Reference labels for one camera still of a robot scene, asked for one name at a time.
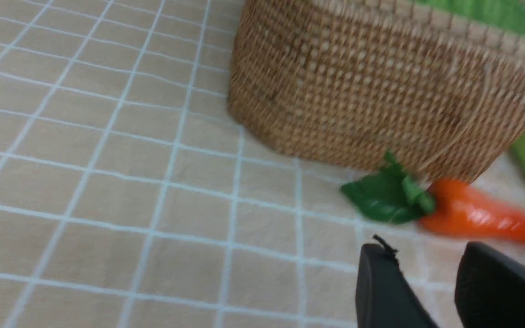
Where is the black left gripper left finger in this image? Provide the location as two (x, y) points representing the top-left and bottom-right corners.
(355, 236), (438, 328)

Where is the orange toy carrot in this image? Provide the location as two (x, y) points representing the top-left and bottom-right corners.
(340, 152), (525, 243)

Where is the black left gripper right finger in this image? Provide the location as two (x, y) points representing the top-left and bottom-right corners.
(454, 241), (525, 328)

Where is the woven wicker basket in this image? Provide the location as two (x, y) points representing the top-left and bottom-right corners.
(228, 0), (525, 181)

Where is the checkered beige tablecloth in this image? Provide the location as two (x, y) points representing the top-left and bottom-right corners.
(0, 0), (525, 328)

